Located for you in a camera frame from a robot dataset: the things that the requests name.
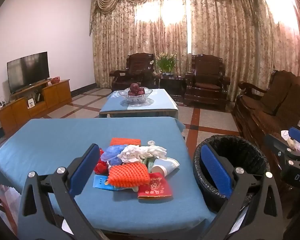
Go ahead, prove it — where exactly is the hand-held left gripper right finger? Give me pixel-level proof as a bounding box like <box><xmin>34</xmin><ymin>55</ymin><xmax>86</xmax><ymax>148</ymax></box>
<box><xmin>200</xmin><ymin>144</ymin><xmax>284</xmax><ymax>240</ymax></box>

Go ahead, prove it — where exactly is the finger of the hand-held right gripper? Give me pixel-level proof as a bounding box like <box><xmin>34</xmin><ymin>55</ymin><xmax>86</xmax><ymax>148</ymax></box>
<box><xmin>264</xmin><ymin>134</ymin><xmax>294</xmax><ymax>162</ymax></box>
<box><xmin>289</xmin><ymin>127</ymin><xmax>300</xmax><ymax>147</ymax></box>

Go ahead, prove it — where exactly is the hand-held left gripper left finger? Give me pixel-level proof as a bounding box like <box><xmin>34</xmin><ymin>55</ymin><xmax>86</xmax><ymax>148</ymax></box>
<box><xmin>17</xmin><ymin>144</ymin><xmax>102</xmax><ymax>240</ymax></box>

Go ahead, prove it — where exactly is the red wrapper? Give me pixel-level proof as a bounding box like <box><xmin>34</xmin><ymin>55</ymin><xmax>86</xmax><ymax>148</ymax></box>
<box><xmin>94</xmin><ymin>148</ymin><xmax>109</xmax><ymax>174</ymax></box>

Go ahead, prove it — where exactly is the blue printed packet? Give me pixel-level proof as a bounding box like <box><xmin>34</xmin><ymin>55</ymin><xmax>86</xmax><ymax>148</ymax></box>
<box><xmin>93</xmin><ymin>174</ymin><xmax>121</xmax><ymax>191</ymax></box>

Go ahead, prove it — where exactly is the black bagged waste bin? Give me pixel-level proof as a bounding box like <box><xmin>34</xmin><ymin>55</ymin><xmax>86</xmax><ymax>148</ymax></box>
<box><xmin>193</xmin><ymin>135</ymin><xmax>271</xmax><ymax>213</ymax></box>

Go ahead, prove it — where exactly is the blue plastic shoe cover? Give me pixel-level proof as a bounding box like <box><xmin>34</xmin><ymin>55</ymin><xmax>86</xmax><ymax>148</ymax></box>
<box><xmin>100</xmin><ymin>144</ymin><xmax>129</xmax><ymax>166</ymax></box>

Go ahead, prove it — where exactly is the orange foam fruit net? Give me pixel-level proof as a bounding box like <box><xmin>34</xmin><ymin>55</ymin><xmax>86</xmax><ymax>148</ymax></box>
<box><xmin>109</xmin><ymin>137</ymin><xmax>142</xmax><ymax>147</ymax></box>
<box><xmin>107</xmin><ymin>162</ymin><xmax>151</xmax><ymax>189</ymax></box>

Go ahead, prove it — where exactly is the blue white paper cup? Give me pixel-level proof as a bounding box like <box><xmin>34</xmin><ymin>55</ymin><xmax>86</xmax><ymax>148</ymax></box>
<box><xmin>151</xmin><ymin>157</ymin><xmax>180</xmax><ymax>177</ymax></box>

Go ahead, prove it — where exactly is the red printed packet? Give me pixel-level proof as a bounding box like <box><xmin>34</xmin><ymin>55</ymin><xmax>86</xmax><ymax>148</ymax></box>
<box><xmin>137</xmin><ymin>172</ymin><xmax>174</xmax><ymax>200</ymax></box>

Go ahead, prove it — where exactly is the dark wooden sofa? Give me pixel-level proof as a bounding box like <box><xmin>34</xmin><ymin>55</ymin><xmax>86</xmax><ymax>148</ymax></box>
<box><xmin>232</xmin><ymin>70</ymin><xmax>300</xmax><ymax>155</ymax></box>

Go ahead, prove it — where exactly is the crumpled white tissue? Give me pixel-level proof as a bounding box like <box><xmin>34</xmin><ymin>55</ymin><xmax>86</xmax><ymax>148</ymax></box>
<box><xmin>117</xmin><ymin>144</ymin><xmax>168</xmax><ymax>165</ymax></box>

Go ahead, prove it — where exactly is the green rubber glove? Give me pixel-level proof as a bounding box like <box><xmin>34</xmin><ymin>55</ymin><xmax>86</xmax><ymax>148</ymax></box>
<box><xmin>140</xmin><ymin>158</ymin><xmax>156</xmax><ymax>168</ymax></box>

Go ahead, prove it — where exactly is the wooden television cabinet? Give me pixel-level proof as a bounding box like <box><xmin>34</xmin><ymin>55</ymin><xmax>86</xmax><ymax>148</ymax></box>
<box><xmin>0</xmin><ymin>79</ymin><xmax>73</xmax><ymax>135</ymax></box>

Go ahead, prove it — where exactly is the glass fruit bowl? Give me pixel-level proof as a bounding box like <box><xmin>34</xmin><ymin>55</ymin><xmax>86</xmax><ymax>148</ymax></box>
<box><xmin>117</xmin><ymin>87</ymin><xmax>153</xmax><ymax>105</ymax></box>

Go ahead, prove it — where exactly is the light blue table cloth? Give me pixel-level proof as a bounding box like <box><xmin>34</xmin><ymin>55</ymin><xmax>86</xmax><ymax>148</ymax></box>
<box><xmin>99</xmin><ymin>89</ymin><xmax>179</xmax><ymax>114</ymax></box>

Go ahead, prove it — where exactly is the dark wooden side table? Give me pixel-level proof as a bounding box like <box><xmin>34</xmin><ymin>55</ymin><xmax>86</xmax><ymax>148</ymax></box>
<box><xmin>156</xmin><ymin>73</ymin><xmax>190</xmax><ymax>102</ymax></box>

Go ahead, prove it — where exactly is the dark wooden armchair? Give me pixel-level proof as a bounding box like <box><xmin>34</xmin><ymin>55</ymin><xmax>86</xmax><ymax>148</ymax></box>
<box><xmin>184</xmin><ymin>54</ymin><xmax>231</xmax><ymax>112</ymax></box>
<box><xmin>109</xmin><ymin>53</ymin><xmax>155</xmax><ymax>92</ymax></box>

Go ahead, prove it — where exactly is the black flat screen television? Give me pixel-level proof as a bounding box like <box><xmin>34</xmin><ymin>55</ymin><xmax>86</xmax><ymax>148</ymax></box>
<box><xmin>7</xmin><ymin>52</ymin><xmax>50</xmax><ymax>94</ymax></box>

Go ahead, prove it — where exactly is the green potted plant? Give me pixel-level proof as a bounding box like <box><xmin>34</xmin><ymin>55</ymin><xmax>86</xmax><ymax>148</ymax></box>
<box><xmin>154</xmin><ymin>52</ymin><xmax>180</xmax><ymax>76</ymax></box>

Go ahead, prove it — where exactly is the floral beige curtain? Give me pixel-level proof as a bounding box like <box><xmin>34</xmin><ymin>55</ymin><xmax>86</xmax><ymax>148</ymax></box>
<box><xmin>91</xmin><ymin>0</ymin><xmax>300</xmax><ymax>105</ymax></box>

